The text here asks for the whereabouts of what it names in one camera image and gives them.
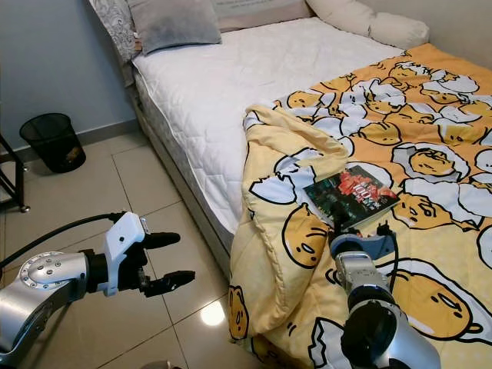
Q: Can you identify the grey printed lettering pillow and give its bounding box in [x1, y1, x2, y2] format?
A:
[88, 0, 312, 62]

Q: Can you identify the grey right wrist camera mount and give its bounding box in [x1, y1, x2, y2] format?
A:
[331, 233, 397, 264]

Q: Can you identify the black metal tube frame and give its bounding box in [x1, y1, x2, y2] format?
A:
[0, 135, 30, 214]

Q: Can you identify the grey patterned mattress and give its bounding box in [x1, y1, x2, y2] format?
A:
[127, 69, 236, 279]

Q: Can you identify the orange yellow egg cartoon blanket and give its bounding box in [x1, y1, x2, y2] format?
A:
[229, 42, 492, 369]

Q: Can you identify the dark red cover book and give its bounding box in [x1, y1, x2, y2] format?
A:
[304, 164, 401, 231]

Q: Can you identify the grey plush pillow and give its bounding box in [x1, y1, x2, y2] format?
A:
[127, 0, 222, 56]

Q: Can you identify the beige knotted bolster cushion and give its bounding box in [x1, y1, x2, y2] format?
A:
[305, 0, 430, 49]

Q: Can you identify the white quilted mattress pad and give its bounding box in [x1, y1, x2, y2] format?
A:
[132, 17, 407, 236]

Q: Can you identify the black mesh waste bin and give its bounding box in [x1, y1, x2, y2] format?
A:
[19, 113, 87, 174]

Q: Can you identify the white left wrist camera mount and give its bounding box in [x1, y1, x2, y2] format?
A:
[104, 212, 149, 297]

